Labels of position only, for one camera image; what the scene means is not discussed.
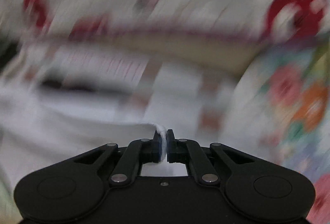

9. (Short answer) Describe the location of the beige mattress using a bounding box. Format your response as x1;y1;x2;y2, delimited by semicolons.
44;33;258;75

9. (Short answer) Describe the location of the white shirt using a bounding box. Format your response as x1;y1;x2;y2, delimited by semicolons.
0;85;189;188

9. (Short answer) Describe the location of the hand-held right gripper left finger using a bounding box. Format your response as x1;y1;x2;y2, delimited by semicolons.
73;130;163;187

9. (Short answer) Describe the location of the floral blanket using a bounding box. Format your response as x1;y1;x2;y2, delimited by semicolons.
227;41;330;224

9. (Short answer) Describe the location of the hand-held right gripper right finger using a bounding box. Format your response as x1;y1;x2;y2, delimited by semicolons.
167;129;257;186

